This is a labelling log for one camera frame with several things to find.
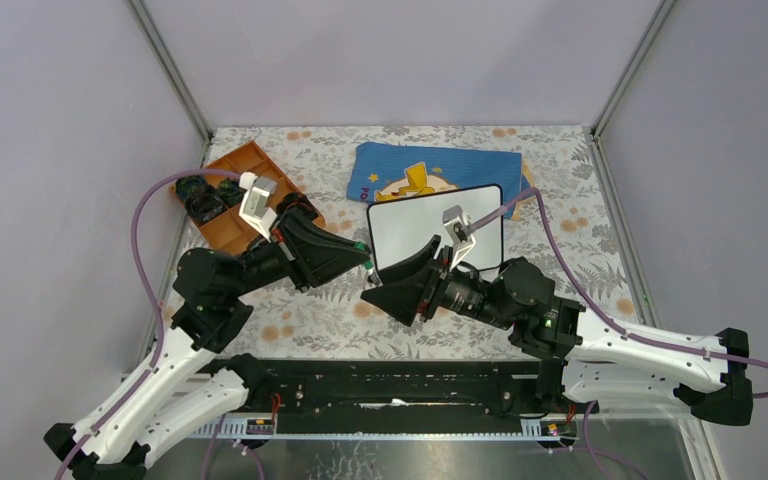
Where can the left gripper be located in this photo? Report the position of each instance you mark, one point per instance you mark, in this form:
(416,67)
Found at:
(309,255)

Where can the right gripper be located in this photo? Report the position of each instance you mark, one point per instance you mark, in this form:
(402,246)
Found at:
(412,286)

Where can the green whiteboard marker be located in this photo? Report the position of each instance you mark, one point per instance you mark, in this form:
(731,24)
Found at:
(372,277)

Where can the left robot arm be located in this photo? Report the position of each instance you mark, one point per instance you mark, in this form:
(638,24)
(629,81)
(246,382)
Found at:
(133,428)

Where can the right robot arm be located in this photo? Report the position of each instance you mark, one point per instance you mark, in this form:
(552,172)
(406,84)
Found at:
(594,360)

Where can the dark rolled fabric right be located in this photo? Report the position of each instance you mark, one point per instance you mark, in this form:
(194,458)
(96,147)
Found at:
(295,200)

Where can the dark rolled fabric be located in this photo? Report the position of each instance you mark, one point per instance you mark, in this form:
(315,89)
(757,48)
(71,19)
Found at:
(295,200)
(200,199)
(230,192)

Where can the orange compartment tray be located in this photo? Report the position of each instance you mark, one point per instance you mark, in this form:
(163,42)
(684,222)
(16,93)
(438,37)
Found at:
(228,232)

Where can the blue cartoon cloth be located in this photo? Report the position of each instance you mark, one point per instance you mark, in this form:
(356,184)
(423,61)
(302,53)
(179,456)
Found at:
(384,172)

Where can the dark rolled fabric middle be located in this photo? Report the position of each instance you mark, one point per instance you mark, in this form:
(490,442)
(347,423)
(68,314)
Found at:
(230,192)

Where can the dark rolled fabric left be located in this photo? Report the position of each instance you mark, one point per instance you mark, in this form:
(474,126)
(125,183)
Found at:
(200,199)

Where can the floral table cloth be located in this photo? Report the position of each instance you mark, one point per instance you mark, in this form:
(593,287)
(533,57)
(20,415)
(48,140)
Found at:
(333,322)

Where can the small whiteboard black frame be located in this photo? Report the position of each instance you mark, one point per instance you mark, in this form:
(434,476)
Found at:
(400,228)

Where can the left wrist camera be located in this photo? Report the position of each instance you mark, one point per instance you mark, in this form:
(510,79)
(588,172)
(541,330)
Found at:
(255,209)

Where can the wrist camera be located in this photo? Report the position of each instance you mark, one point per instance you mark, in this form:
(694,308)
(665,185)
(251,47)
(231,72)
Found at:
(457,225)
(255,209)

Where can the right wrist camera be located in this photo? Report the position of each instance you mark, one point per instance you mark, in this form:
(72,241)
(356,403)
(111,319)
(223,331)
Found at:
(457,225)

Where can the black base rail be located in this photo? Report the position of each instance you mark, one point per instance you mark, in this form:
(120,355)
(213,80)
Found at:
(405,400)

